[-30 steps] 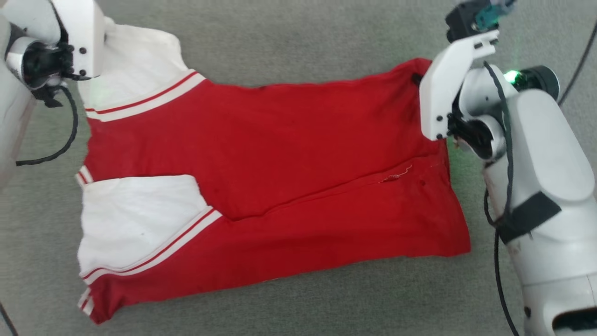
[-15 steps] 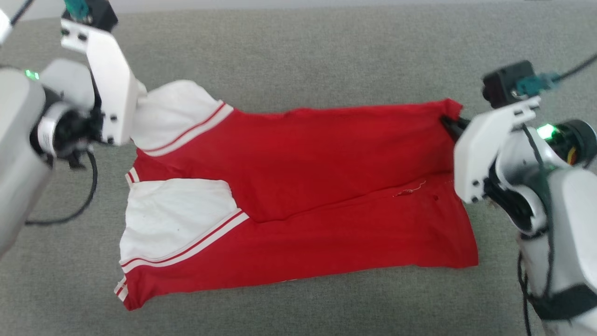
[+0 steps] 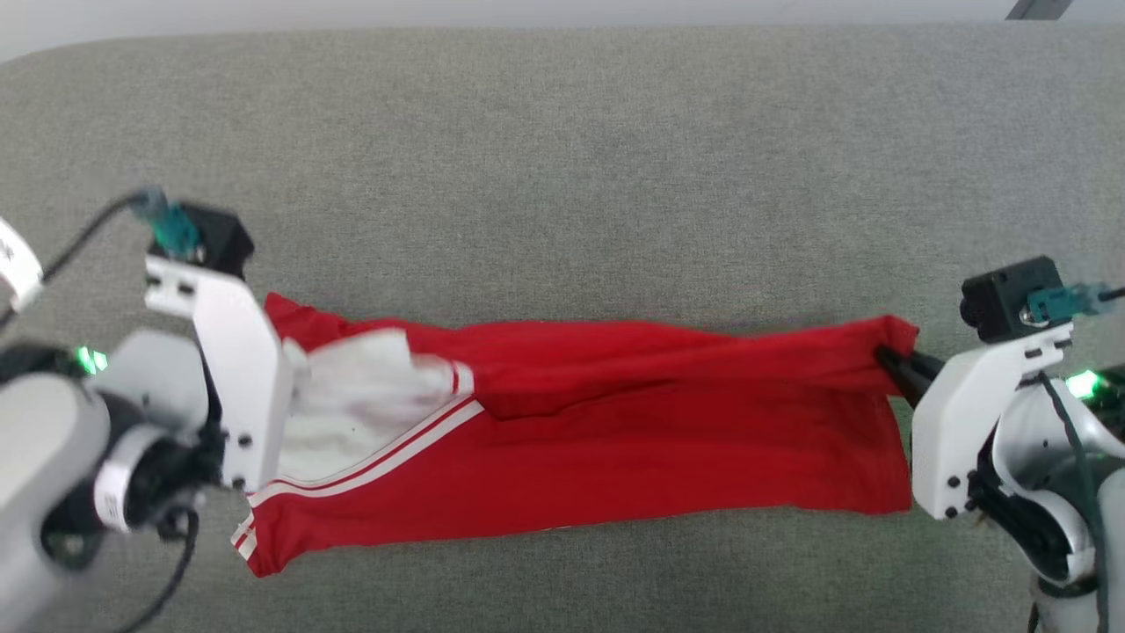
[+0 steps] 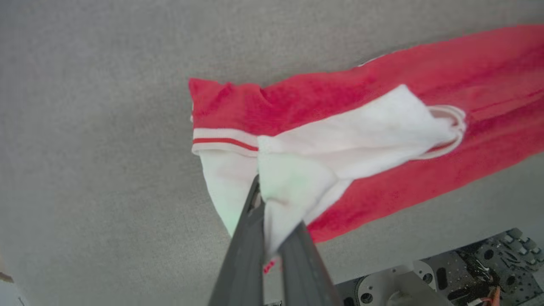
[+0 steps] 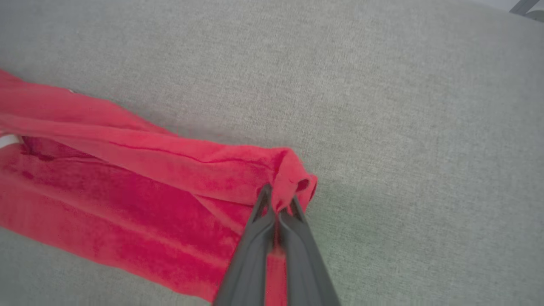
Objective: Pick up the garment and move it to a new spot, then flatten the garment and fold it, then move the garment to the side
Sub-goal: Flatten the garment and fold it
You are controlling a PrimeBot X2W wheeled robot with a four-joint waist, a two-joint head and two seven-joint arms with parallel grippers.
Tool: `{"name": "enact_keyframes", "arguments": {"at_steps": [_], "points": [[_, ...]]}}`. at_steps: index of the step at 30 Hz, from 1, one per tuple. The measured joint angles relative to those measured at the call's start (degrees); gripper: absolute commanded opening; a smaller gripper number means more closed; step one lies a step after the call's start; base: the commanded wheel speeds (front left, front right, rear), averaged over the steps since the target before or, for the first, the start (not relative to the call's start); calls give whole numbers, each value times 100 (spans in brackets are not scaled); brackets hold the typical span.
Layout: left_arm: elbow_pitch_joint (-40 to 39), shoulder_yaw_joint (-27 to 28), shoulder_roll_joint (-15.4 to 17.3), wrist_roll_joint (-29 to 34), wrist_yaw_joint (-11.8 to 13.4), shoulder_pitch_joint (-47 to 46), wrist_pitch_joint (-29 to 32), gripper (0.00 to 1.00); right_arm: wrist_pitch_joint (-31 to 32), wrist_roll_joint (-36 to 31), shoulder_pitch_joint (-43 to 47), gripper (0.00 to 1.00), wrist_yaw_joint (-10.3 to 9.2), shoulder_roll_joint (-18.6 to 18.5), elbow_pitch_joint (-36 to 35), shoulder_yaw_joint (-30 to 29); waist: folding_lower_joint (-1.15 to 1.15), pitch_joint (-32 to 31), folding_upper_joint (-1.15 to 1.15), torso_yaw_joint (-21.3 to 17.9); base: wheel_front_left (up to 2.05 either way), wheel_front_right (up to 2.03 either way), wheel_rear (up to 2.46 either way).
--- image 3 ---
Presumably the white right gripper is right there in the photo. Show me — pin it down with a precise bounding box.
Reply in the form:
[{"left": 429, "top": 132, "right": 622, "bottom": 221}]
[{"left": 875, "top": 324, "right": 1076, "bottom": 522}]

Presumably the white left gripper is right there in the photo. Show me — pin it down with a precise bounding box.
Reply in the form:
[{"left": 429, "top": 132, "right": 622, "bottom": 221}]
[{"left": 145, "top": 255, "right": 296, "bottom": 494}]

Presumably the red and white basketball jersey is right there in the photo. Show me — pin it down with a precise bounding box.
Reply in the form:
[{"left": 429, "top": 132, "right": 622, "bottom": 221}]
[{"left": 230, "top": 292, "right": 920, "bottom": 578}]

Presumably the grey fabric sofa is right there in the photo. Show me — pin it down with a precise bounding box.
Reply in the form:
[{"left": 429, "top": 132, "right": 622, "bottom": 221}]
[{"left": 0, "top": 22, "right": 1125, "bottom": 633}]

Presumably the right camera cable teal plug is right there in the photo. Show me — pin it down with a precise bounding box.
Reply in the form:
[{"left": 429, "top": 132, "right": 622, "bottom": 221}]
[{"left": 1026, "top": 283, "right": 1125, "bottom": 325}]

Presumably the camera cable teal plug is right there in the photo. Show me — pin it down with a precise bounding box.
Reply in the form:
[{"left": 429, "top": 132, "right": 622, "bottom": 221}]
[
  {"left": 1026, "top": 283, "right": 1125, "bottom": 325},
  {"left": 0, "top": 188, "right": 203, "bottom": 328}
]

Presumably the left camera cable teal plug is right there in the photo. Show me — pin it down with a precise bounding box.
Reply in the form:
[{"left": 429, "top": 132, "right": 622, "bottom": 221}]
[{"left": 0, "top": 188, "right": 203, "bottom": 328}]

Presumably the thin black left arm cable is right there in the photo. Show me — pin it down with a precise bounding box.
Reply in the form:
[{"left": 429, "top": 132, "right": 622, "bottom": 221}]
[{"left": 112, "top": 508, "right": 200, "bottom": 633}]

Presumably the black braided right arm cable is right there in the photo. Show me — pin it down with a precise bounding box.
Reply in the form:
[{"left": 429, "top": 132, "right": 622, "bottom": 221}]
[{"left": 1040, "top": 376, "right": 1110, "bottom": 633}]

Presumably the white cable label tag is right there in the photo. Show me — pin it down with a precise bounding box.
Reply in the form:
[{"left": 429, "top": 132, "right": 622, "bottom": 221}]
[{"left": 0, "top": 217, "right": 45, "bottom": 314}]

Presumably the grey metal post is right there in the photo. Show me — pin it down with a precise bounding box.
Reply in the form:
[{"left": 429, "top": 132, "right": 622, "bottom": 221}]
[{"left": 1005, "top": 0, "right": 1076, "bottom": 21}]

